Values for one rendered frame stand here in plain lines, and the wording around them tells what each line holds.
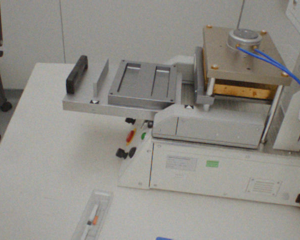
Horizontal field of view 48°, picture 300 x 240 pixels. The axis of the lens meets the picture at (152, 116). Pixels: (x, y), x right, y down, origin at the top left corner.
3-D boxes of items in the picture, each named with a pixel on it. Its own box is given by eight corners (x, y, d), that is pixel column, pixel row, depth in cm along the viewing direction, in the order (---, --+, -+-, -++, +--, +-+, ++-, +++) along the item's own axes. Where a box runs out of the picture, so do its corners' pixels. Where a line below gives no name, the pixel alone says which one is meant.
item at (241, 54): (281, 63, 98) (296, 20, 90) (313, 127, 72) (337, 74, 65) (198, 55, 99) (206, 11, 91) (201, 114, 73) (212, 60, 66)
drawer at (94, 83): (180, 83, 102) (183, 60, 97) (178, 126, 84) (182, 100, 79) (85, 72, 103) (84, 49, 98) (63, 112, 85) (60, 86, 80)
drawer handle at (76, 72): (88, 67, 97) (87, 54, 95) (73, 94, 85) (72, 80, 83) (81, 66, 97) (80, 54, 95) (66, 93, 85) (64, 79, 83)
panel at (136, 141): (133, 117, 116) (160, 77, 106) (118, 180, 91) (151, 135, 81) (128, 115, 115) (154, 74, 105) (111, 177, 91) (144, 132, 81)
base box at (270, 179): (286, 133, 116) (303, 90, 106) (322, 223, 85) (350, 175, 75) (134, 115, 117) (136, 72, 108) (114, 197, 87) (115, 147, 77)
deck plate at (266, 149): (304, 89, 106) (305, 87, 106) (347, 165, 78) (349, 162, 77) (160, 74, 108) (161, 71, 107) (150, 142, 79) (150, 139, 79)
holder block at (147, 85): (176, 73, 99) (177, 65, 97) (173, 110, 82) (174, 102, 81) (121, 67, 99) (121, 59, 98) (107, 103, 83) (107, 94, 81)
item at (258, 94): (259, 66, 95) (269, 34, 90) (276, 109, 77) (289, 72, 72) (199, 60, 96) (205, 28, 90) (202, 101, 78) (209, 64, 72)
